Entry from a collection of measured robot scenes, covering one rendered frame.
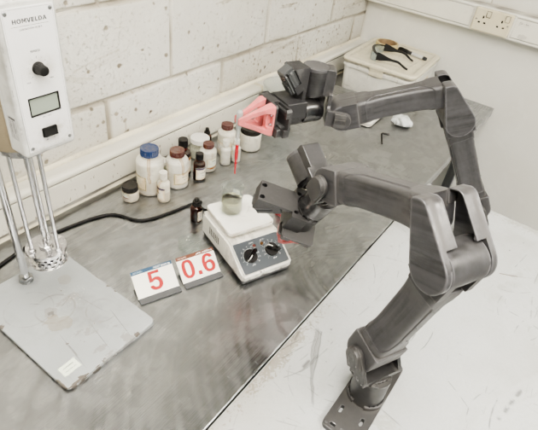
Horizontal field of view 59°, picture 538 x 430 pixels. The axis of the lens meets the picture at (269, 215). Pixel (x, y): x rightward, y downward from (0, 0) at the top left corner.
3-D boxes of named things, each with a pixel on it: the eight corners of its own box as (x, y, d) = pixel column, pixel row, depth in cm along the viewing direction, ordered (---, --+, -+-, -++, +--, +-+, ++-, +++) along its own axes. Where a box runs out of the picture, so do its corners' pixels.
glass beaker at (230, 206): (219, 205, 113) (220, 176, 108) (241, 205, 114) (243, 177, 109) (219, 220, 109) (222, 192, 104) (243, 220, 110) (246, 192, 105)
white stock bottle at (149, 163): (164, 181, 133) (163, 140, 125) (164, 196, 127) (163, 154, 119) (137, 181, 131) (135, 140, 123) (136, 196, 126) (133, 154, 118)
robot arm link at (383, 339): (342, 345, 84) (429, 235, 59) (372, 333, 86) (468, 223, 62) (361, 379, 80) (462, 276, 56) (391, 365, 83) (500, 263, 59)
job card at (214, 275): (223, 276, 106) (225, 263, 104) (186, 289, 102) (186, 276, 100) (211, 259, 110) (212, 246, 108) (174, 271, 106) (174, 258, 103)
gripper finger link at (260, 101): (248, 114, 92) (288, 107, 96) (230, 98, 96) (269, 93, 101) (244, 145, 96) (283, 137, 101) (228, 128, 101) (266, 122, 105)
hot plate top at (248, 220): (275, 223, 111) (275, 221, 110) (229, 238, 105) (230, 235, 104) (248, 195, 118) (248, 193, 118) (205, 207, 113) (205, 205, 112)
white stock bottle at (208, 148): (196, 170, 139) (197, 144, 134) (202, 162, 142) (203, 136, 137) (212, 174, 138) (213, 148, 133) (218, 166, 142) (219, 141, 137)
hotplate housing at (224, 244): (290, 268, 111) (295, 242, 106) (242, 287, 105) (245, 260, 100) (242, 214, 125) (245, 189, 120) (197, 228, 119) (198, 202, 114)
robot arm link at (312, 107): (305, 99, 99) (330, 95, 103) (289, 88, 103) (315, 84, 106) (300, 129, 104) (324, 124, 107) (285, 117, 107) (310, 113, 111)
